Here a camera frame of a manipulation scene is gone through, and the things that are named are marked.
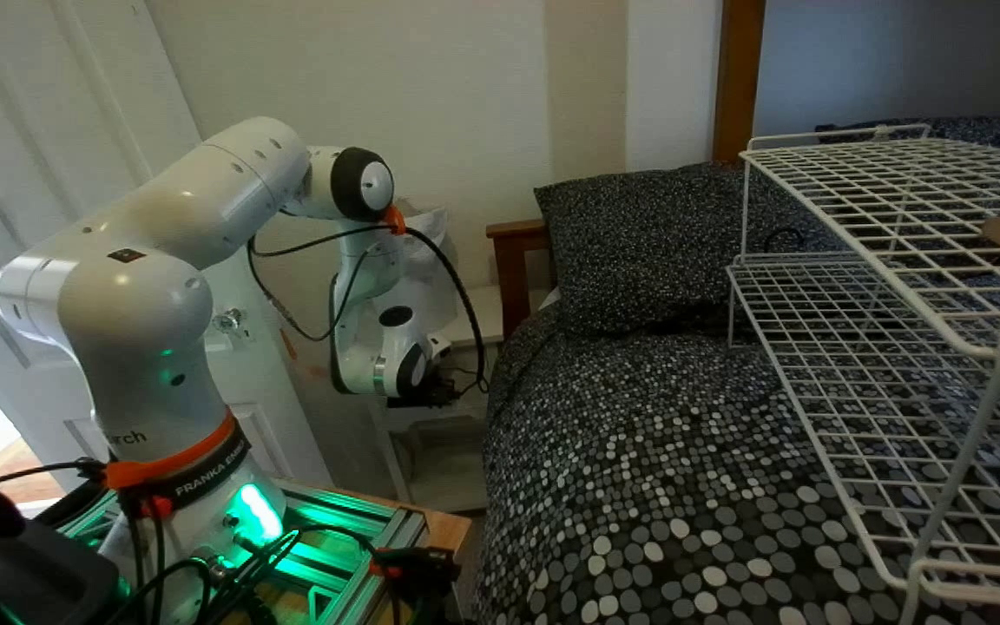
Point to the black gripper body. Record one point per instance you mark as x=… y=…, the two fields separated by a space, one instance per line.
x=447 y=377

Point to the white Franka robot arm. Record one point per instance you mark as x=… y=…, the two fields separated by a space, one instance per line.
x=121 y=313

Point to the white wooden nightstand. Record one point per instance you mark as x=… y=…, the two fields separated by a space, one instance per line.
x=472 y=319

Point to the brown wooden bed headboard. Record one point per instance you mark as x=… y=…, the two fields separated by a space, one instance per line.
x=517 y=272

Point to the white plastic bag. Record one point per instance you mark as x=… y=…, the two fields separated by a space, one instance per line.
x=431 y=249

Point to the dark dotted pillow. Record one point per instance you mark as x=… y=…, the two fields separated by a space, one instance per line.
x=639 y=249

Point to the dark dotted duvet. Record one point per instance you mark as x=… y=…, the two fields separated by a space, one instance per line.
x=663 y=489

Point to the white panel door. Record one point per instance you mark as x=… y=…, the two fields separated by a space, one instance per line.
x=61 y=105

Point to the black bulky device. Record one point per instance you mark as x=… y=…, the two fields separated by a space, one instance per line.
x=17 y=566

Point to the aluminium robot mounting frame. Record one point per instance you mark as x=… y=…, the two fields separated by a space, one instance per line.
x=347 y=542

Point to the brown wooden post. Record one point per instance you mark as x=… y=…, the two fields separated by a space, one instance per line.
x=737 y=76

